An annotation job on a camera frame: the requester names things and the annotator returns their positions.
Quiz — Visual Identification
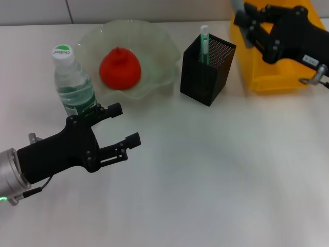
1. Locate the green utility knife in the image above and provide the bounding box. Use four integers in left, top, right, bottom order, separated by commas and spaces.
199, 25, 210, 65

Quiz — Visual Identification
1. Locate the gripper cable with connector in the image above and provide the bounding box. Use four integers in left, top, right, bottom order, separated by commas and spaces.
299, 64, 329, 90
9, 174, 54, 206

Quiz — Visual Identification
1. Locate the yellow plastic storage bin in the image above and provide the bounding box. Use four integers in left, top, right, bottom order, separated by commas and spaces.
229, 0, 329, 92

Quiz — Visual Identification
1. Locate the black mesh pen holder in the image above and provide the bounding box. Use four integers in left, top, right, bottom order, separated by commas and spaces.
179, 32, 237, 107

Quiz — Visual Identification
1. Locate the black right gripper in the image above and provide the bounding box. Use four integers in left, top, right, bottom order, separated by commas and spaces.
233, 2, 329, 77

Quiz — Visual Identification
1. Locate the clear water bottle green label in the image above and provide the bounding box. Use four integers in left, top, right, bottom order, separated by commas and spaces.
52, 44, 98, 117

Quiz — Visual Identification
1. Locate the left gripper cable with connector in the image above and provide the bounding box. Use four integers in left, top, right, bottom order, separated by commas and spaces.
9, 174, 54, 206

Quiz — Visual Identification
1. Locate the right gripper cable with connector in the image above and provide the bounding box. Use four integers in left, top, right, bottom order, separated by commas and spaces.
299, 64, 329, 90

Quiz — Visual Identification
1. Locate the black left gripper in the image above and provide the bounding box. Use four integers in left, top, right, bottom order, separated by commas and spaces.
16, 102, 142, 185

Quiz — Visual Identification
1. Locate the grey pen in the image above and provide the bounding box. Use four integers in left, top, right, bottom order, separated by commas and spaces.
231, 0, 254, 49

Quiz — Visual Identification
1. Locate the clear glass fruit plate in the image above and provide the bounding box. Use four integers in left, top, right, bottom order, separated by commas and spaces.
77, 19, 182, 101

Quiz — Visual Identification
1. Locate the orange fruit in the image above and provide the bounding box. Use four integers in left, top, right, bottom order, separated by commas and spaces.
99, 46, 142, 90

